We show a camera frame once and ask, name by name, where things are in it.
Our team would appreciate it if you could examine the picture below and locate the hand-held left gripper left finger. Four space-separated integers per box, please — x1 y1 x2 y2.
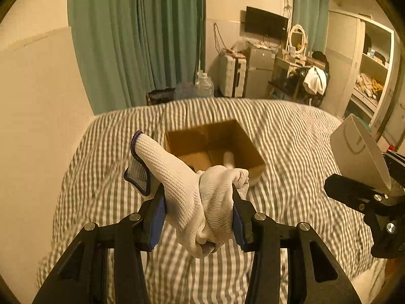
32 186 167 304

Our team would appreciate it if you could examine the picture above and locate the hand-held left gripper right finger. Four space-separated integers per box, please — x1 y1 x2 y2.
232 184 362 304

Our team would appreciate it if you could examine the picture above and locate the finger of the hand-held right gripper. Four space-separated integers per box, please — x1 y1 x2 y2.
324 174 393 211
363 196 405 259

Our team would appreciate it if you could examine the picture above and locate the white paper card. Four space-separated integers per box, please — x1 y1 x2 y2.
329 113 393 194

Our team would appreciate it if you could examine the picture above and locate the white knitted work glove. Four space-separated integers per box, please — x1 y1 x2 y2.
123 130 250 258

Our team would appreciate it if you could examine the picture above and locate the cardboard box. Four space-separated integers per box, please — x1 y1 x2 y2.
164 119 266 186

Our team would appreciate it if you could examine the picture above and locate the white bed sheet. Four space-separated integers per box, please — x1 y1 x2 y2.
351 260 387 304

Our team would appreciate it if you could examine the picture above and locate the grey striped blanket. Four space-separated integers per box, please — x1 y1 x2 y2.
36 98 387 304

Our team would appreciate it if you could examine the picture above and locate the white cloth on chair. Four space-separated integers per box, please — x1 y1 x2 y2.
303 65 327 96

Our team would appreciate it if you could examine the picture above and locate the dark basket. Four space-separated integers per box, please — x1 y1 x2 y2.
146 89 176 106

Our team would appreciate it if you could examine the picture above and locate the white open wardrobe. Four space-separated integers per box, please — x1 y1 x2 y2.
325 9 397 134

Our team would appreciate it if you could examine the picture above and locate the dressing table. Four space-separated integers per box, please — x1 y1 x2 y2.
267 53 313 102

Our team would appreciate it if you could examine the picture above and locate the clear plastic water jug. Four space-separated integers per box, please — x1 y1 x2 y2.
194 70 214 99

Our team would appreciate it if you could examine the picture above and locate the silver mini fridge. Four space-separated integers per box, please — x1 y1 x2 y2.
245 47 279 99

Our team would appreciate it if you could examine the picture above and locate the silver suitcase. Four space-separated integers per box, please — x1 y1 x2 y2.
218 52 247 99

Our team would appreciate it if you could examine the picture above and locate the oval vanity mirror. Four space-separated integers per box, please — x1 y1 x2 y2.
287 25 308 55

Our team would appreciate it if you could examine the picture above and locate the teal curtain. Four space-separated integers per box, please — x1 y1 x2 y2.
67 0 159 115
137 0 206 91
293 0 330 59

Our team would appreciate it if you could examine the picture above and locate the black wall television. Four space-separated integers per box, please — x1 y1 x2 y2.
244 6 289 40

